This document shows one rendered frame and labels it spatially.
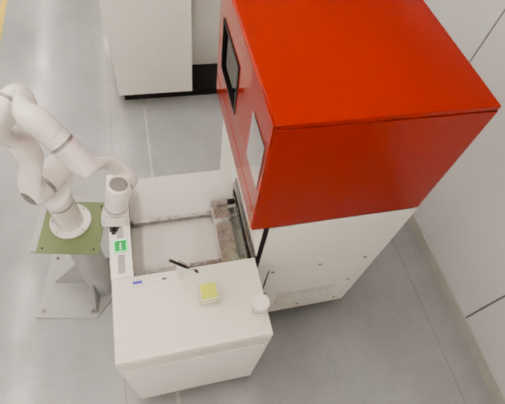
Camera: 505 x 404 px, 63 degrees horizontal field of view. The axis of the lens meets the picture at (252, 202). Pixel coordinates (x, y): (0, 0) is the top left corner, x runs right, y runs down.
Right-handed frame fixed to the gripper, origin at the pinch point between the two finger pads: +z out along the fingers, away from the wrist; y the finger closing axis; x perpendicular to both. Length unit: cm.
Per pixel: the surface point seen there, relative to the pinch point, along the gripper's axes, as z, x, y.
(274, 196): -46, 15, -51
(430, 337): 71, 50, -202
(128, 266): 14.4, 10.3, -6.4
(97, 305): 110, -10, 4
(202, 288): 1.2, 28.2, -33.1
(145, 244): 26.7, -6.7, -16.2
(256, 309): -5, 42, -52
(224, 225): 13, -7, -52
